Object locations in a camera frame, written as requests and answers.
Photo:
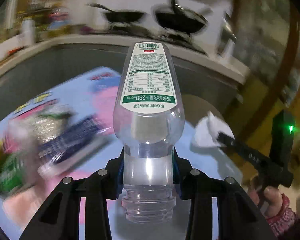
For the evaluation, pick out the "person's right hand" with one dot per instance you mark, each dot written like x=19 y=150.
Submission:
x=269 y=198

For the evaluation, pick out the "black frying pan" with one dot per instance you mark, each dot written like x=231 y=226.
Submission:
x=119 y=16

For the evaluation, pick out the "white plastic jug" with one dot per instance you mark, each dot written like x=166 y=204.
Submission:
x=28 y=34

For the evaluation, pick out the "wooden door frame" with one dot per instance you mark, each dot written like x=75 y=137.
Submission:
x=268 y=46

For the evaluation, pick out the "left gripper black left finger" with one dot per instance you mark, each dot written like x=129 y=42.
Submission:
x=58 y=216

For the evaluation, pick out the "white paper tissue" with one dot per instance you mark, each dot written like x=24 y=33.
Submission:
x=210 y=132

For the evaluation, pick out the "clear plastic bottle white label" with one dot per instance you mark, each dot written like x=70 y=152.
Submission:
x=149 y=120

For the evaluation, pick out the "black wok with lid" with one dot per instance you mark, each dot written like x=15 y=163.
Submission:
x=181 y=19

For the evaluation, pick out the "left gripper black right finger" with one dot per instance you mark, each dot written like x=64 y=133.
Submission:
x=238 y=216

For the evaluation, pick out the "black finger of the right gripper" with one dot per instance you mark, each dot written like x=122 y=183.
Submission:
x=259 y=161

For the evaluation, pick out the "crumpled snack wrappers pile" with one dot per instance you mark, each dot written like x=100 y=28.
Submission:
x=36 y=127

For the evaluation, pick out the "green plastic bottle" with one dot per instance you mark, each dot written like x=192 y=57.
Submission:
x=16 y=175

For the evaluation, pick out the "blue Peppa Pig cloth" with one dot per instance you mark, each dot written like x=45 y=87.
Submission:
x=94 y=93

